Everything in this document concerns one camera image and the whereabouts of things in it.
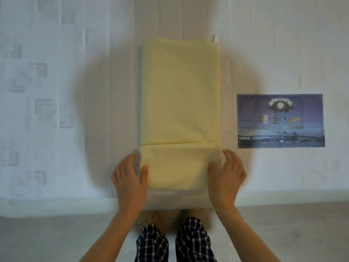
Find person's left forearm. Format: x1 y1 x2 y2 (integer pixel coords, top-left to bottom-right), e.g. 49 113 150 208
79 209 142 262

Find person's right forearm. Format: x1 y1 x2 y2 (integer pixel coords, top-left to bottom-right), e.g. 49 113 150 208
213 205 282 262

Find dark plaid trousers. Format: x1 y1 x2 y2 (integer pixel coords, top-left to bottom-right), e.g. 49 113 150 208
135 217 217 262

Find person's left hand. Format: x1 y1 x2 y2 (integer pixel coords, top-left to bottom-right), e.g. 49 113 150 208
111 153 149 214

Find white patterned mattress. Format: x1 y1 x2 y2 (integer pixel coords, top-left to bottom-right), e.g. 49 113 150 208
0 0 349 219

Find person's right hand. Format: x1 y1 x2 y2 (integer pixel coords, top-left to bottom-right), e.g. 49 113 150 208
208 149 247 209

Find tan slipper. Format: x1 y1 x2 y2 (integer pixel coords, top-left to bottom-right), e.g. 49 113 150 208
139 211 166 234
183 209 208 229

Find pale yellow towel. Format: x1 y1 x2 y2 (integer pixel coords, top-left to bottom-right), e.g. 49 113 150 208
139 34 222 192

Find blue rectangular mattress label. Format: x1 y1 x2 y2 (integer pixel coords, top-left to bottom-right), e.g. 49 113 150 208
236 94 326 149

